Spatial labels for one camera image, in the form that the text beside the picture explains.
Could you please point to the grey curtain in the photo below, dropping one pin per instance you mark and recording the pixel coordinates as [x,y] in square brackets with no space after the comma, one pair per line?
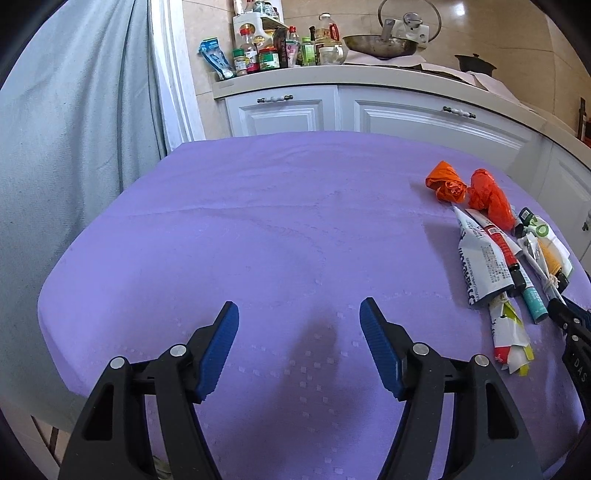
[80,122]

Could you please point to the black clay pot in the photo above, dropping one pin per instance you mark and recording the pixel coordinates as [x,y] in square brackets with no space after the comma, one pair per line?
[474,63]

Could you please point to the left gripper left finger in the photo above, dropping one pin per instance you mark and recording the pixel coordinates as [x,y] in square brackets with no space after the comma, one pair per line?
[110,439]

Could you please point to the cooking oil bottle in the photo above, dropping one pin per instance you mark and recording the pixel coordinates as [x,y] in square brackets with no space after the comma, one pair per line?
[328,42]

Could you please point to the white folded wrapper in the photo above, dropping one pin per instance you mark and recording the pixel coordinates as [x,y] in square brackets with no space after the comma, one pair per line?
[483,263]

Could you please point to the white teal tube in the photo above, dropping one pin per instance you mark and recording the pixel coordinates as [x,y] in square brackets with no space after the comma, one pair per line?
[533,300]

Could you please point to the dark sauce bottle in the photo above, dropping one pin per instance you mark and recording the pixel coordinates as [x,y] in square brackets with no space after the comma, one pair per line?
[582,120]

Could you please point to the white cloth on counter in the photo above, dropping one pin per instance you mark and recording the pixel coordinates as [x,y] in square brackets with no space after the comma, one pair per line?
[418,62]

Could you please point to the red tube black cap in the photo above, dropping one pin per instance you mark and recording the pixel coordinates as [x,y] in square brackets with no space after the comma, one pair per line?
[511,261]

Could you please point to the white kitchen cabinets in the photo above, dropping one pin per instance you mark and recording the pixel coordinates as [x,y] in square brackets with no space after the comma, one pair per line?
[555,177]

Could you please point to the green bottle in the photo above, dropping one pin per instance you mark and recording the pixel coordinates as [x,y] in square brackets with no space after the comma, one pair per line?
[308,52]

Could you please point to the blue white snack pack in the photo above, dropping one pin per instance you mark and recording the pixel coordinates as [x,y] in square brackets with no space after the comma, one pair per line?
[211,51]

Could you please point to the glass pot lid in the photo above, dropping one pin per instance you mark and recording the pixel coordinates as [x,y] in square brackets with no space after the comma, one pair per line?
[410,26]

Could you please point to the red lid jar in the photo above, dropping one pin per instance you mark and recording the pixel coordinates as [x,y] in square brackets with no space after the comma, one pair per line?
[269,59]

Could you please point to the green black-capped tube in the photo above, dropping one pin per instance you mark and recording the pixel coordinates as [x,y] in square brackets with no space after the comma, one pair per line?
[522,221]

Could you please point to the small orange plastic bag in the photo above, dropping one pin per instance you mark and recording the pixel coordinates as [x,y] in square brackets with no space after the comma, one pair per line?
[447,184]

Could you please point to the white spice rack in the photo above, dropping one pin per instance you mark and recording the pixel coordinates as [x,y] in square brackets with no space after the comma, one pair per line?
[261,27]

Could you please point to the gold tube black cap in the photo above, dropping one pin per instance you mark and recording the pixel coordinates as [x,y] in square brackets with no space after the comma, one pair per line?
[555,267]

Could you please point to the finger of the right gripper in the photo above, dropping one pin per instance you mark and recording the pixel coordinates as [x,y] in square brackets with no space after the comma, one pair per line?
[569,317]

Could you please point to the yellow white wrapper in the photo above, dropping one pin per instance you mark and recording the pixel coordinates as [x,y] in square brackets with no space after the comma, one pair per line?
[512,345]

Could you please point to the metal wok pan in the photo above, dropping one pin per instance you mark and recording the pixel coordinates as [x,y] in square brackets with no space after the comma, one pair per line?
[383,46]

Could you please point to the white wrapper strip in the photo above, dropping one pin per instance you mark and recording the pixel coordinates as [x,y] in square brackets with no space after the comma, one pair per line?
[534,255]

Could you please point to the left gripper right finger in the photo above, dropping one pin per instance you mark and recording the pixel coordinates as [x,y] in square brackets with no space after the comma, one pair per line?
[489,438]

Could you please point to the white green package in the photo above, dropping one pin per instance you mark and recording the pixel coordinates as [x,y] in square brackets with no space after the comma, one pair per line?
[542,230]

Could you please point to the large red-orange plastic bag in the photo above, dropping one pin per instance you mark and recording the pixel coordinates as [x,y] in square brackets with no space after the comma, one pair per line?
[487,197]

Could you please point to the purple table cloth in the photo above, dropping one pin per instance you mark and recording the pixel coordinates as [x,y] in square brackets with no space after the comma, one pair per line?
[297,230]

